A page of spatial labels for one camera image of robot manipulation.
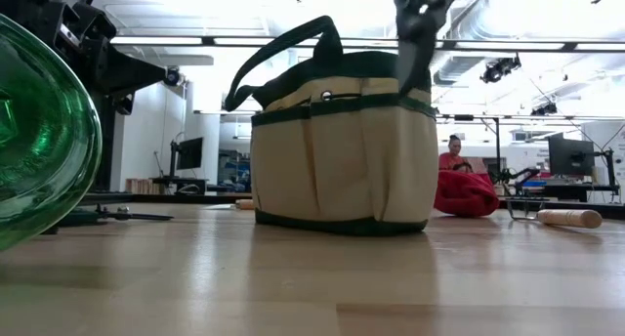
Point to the long ceiling light bar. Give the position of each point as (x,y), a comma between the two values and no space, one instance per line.
(488,46)

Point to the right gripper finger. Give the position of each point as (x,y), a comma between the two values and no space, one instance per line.
(412,62)

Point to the green plastic spray bottle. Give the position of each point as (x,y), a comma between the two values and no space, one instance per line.
(44,140)

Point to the black ceiling spotlight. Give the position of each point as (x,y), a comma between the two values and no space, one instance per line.
(544,109)
(498,70)

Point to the storage shelving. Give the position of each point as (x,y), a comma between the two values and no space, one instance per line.
(234,172)

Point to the beige green canvas gardening bag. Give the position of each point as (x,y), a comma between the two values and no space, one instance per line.
(342,165)

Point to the black background robot arm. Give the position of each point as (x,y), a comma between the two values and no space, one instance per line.
(517,176)

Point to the black office desk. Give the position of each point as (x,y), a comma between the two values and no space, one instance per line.
(581,189)
(180,182)

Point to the black computer monitor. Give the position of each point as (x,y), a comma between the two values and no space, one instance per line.
(570,155)
(190,154)

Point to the person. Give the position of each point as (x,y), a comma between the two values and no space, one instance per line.
(451,160)

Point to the wooden crate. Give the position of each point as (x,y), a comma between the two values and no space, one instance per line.
(141,186)

